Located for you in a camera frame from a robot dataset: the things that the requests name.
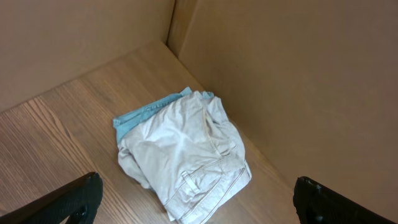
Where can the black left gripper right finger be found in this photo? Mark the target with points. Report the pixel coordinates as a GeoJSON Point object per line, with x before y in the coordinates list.
{"type": "Point", "coordinates": [317, 204]}

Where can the beige khaki shorts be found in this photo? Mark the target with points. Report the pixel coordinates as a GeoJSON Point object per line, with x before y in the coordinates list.
{"type": "Point", "coordinates": [190, 155]}

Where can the folded light blue jeans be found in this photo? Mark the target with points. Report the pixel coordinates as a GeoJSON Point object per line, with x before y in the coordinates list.
{"type": "Point", "coordinates": [125, 123]}

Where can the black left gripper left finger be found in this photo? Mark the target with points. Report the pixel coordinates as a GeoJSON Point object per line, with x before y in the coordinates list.
{"type": "Point", "coordinates": [76, 202]}

